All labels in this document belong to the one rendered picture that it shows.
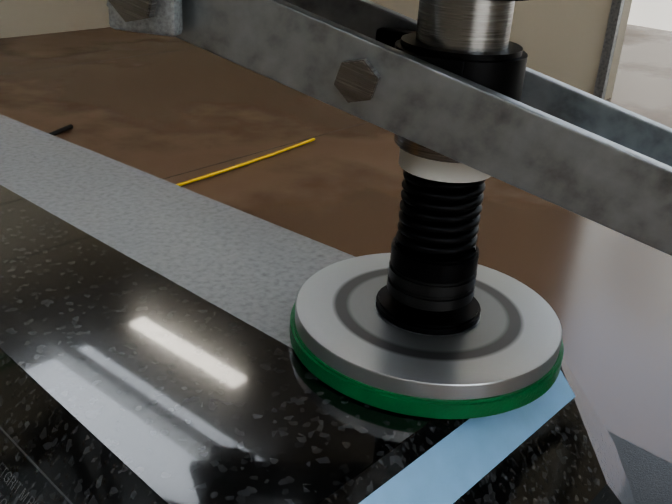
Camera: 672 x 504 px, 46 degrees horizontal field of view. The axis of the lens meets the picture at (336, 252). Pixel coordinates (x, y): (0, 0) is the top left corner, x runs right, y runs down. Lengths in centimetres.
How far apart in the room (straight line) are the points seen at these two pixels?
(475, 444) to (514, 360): 7
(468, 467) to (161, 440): 21
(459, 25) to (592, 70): 508
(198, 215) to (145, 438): 37
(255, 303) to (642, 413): 167
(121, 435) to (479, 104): 31
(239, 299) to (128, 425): 19
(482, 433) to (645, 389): 177
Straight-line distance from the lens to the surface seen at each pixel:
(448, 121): 52
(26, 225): 86
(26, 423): 60
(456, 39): 54
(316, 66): 54
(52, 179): 98
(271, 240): 81
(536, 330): 64
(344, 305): 64
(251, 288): 71
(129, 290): 72
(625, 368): 242
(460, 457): 58
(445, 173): 56
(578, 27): 563
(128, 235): 82
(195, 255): 78
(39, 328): 67
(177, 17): 55
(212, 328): 65
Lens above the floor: 120
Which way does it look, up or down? 25 degrees down
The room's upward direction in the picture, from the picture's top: 4 degrees clockwise
